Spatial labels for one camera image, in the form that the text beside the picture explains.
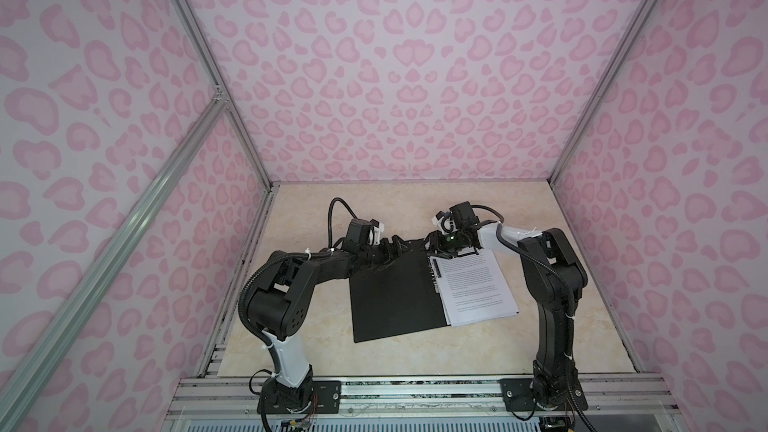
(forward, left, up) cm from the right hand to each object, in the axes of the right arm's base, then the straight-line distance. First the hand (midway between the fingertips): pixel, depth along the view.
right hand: (426, 247), depth 96 cm
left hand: (-3, +6, +4) cm, 8 cm away
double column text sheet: (-12, -14, -4) cm, 19 cm away
